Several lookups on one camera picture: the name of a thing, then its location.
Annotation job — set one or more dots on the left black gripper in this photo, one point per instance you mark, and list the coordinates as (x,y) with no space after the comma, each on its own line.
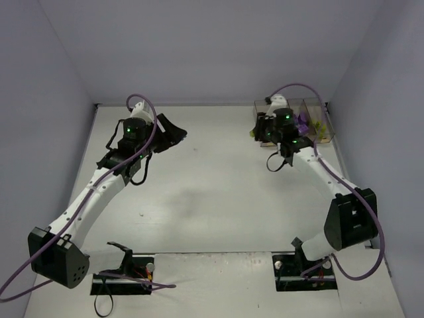
(164,133)

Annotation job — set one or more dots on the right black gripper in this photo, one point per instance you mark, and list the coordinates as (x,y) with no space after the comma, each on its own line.
(260,129)

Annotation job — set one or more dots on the purple oval paw lego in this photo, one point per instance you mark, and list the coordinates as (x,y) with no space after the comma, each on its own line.
(302,118)

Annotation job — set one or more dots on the small lime green lego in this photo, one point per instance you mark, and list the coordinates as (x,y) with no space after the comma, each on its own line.
(320,128)

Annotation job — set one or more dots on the purple lego brick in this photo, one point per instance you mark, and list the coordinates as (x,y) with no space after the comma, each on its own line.
(303,129)

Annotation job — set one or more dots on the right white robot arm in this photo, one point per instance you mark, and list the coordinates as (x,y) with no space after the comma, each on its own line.
(348,221)

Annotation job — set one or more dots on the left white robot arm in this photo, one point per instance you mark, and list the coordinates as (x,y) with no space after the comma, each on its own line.
(56,251)

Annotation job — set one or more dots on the clear bin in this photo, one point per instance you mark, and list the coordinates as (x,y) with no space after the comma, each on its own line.
(319,113)
(298,106)
(261,106)

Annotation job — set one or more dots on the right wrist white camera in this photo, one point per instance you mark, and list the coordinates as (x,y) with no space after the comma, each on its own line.
(274,102)

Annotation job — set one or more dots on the wrist white camera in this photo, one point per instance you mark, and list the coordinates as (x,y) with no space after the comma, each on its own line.
(142,111)
(274,102)

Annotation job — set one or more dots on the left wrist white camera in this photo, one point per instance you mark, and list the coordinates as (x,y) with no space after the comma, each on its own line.
(142,111)

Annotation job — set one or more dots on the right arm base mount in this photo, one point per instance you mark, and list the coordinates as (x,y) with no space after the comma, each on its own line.
(291,275)

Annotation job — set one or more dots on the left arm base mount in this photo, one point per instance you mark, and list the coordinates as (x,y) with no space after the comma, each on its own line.
(107,285)

